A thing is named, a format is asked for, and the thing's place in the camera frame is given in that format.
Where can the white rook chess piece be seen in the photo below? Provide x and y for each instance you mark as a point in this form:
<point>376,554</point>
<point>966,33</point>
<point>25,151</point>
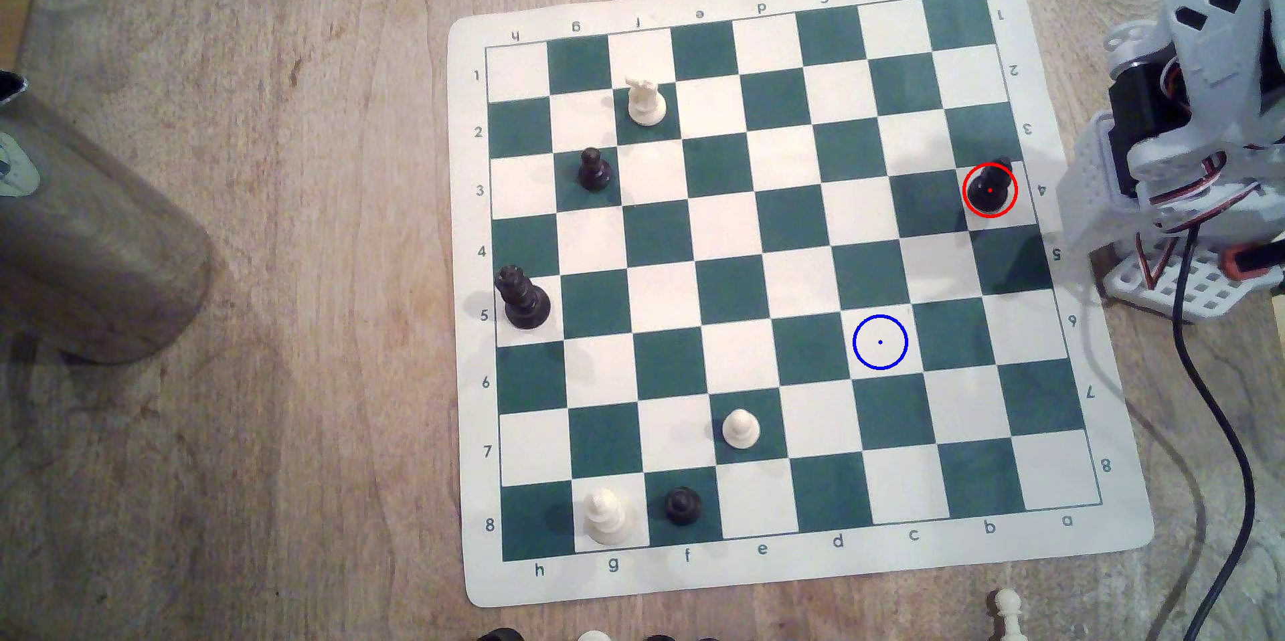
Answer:
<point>606,518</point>

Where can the black pawn chess piece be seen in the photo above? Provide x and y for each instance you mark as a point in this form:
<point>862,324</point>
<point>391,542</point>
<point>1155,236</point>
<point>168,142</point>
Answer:
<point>595,174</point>
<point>989,192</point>
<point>684,506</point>

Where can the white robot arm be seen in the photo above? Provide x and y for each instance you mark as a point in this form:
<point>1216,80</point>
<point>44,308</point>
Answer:
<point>1094,199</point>

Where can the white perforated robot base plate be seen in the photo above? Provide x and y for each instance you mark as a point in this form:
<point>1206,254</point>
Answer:
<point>1200,295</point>

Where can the black queen chess piece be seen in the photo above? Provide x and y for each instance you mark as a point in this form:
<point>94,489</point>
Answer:
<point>527,306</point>

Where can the white knight chess piece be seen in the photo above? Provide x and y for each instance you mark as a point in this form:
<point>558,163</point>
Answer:
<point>648,105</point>

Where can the white pawn chess piece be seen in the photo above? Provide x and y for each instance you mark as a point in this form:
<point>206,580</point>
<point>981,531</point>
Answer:
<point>1008,613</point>
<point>741,431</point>

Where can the green white chess board mat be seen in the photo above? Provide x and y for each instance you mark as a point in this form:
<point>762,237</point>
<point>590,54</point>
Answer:
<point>703,219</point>

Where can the orange black clamp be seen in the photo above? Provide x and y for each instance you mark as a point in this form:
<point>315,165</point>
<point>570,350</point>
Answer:
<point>1250,262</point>

